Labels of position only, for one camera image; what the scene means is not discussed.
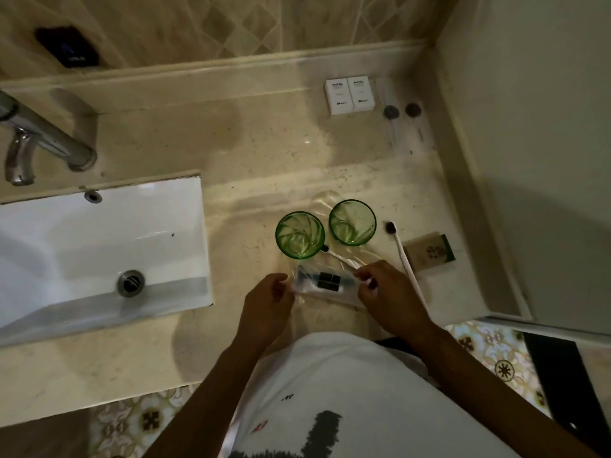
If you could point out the person's left hand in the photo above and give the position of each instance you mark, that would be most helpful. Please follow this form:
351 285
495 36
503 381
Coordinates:
265 310

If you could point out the person's right hand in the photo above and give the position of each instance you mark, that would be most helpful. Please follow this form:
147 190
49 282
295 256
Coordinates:
394 302

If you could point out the white toothbrush black bristles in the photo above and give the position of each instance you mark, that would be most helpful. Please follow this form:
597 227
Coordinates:
403 255
343 258

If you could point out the brown soap box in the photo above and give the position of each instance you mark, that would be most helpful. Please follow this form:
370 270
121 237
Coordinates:
427 252

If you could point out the clear packet with black label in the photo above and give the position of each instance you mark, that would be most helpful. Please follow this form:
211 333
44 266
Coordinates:
329 282

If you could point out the green glass cup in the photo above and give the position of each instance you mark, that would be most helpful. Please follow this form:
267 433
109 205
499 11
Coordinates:
300 235
352 222

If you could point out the clear packet with round sticker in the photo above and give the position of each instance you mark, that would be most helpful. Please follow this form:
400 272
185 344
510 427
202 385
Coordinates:
391 112
413 109

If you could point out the white sink basin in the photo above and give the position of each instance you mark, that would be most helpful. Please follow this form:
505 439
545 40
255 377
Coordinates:
71 252

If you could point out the white hotel box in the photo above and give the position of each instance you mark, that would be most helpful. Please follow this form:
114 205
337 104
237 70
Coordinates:
361 92
338 96

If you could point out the person's right forearm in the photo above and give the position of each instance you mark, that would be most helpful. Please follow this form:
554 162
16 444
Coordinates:
496 400

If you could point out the person's left forearm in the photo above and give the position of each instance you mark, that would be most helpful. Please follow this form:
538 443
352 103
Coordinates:
210 405

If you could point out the person's white shirt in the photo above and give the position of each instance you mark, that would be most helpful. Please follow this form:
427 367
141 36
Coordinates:
363 400

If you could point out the black floor mat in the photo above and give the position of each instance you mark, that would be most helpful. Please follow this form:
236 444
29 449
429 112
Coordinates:
568 391

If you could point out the chrome faucet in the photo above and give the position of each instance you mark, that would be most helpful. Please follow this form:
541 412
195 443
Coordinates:
47 138

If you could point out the black wall switch blue mark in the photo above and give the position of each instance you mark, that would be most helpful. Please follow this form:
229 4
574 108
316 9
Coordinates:
67 47

